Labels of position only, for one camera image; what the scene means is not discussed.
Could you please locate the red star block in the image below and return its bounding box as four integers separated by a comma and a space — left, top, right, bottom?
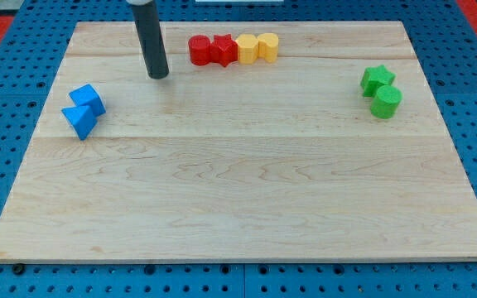
210, 34, 238, 67

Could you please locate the green star block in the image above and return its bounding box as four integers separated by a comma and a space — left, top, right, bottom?
360, 65, 396, 97

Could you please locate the light wooden board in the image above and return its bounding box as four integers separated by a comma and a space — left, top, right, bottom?
0, 22, 477, 264

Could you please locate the yellow hexagon block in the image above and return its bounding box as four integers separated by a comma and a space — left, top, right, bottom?
235, 34, 258, 65

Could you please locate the red cylinder block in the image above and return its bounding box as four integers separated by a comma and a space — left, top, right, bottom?
188, 35, 211, 66

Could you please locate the yellow heart block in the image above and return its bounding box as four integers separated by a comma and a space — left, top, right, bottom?
257, 32, 279, 63

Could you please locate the green cylinder block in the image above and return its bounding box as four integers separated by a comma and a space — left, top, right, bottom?
370, 85, 402, 119

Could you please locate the blue triangle block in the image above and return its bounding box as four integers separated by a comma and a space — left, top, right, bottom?
61, 105, 98, 141

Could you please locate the blue cube block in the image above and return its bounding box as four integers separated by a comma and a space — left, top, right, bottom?
69, 84, 106, 117

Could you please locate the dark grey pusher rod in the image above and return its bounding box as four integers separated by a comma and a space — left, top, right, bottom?
127, 0, 169, 79

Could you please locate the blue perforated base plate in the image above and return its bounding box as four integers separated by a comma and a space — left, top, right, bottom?
0, 0, 477, 297

